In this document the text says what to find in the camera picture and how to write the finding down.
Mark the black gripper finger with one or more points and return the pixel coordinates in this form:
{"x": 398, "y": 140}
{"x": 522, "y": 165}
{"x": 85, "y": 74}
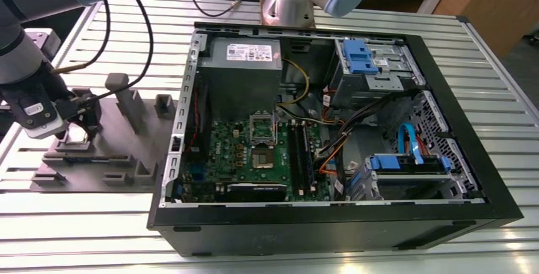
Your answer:
{"x": 63, "y": 134}
{"x": 93, "y": 113}

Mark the silver square CPU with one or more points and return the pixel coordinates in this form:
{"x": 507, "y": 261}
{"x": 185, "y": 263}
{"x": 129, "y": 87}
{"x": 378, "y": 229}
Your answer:
{"x": 78, "y": 135}

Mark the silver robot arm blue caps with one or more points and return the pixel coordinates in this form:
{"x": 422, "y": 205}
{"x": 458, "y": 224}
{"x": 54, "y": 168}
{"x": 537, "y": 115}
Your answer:
{"x": 290, "y": 5}

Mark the CPU socket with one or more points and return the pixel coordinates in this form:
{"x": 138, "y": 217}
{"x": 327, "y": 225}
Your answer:
{"x": 266, "y": 158}

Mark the grey parts rack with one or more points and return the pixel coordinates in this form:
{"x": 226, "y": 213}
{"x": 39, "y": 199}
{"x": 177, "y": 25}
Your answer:
{"x": 118, "y": 151}

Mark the blue VGA port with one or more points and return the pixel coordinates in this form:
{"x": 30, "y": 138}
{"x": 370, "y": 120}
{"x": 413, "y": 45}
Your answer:
{"x": 198, "y": 173}

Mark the green motherboard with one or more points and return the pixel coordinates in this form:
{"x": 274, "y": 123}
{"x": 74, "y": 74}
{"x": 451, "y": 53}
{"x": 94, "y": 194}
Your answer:
{"x": 227, "y": 163}

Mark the grey power supply unit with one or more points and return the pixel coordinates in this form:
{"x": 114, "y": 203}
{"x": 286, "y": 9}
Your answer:
{"x": 241, "y": 87}

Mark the thin metal locking lever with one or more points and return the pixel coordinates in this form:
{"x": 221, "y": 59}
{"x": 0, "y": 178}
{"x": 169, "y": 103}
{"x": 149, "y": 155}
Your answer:
{"x": 275, "y": 128}

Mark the black graphics card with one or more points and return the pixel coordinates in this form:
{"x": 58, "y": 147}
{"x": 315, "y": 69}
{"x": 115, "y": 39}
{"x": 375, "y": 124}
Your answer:
{"x": 253, "y": 193}

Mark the black RAM slot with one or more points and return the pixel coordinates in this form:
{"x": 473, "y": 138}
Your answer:
{"x": 305, "y": 160}
{"x": 297, "y": 160}

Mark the blue plastic drive latch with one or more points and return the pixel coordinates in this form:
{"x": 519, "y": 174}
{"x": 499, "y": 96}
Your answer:
{"x": 358, "y": 56}

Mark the black PC case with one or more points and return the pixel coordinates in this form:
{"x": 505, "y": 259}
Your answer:
{"x": 337, "y": 223}

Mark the grey metal drive cage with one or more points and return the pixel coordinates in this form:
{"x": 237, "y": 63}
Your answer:
{"x": 383, "y": 83}

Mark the hard disk in blue carrier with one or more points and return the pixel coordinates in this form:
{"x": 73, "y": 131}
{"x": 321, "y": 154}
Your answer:
{"x": 385, "y": 163}

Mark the grey metal disk bay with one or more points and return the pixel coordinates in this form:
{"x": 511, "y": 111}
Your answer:
{"x": 415, "y": 177}

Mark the wooden cabinet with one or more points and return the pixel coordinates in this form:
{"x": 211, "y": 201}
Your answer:
{"x": 497, "y": 9}

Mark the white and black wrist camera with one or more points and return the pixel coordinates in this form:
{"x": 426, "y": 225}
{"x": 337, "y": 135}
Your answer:
{"x": 31, "y": 119}

